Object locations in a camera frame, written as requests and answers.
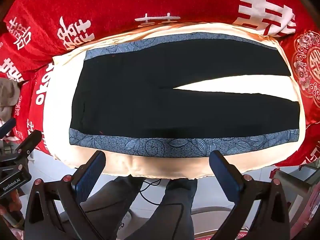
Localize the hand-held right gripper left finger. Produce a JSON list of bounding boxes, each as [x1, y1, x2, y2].
[[24, 151, 107, 240]]

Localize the beige cloth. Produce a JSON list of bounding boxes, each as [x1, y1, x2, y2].
[[0, 78, 22, 121]]

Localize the person's leg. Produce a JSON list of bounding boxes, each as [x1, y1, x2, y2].
[[79, 175, 150, 240], [125, 177, 198, 240]]

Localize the black pants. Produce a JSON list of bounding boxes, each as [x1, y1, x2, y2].
[[69, 39, 300, 139]]

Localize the black cable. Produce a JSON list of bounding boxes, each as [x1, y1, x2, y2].
[[138, 179, 186, 221]]

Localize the blue leaf patterned cloth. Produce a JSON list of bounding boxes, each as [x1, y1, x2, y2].
[[68, 32, 300, 158]]

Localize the person's left leg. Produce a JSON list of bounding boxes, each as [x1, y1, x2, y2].
[[79, 175, 150, 240]]

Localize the cream padded quilt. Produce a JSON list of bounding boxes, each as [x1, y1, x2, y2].
[[43, 22, 307, 179]]

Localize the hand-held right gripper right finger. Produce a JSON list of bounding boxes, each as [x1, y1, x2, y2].
[[209, 151, 292, 240]]

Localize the person's right leg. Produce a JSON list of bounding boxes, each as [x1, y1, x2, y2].
[[125, 177, 198, 240]]

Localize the red printed blanket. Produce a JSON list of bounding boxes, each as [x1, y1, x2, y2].
[[0, 0, 320, 168]]

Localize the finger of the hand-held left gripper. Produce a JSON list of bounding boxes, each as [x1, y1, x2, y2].
[[0, 118, 17, 138], [14, 129, 43, 155]]

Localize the grey stool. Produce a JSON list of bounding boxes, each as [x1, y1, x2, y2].
[[272, 161, 320, 232]]

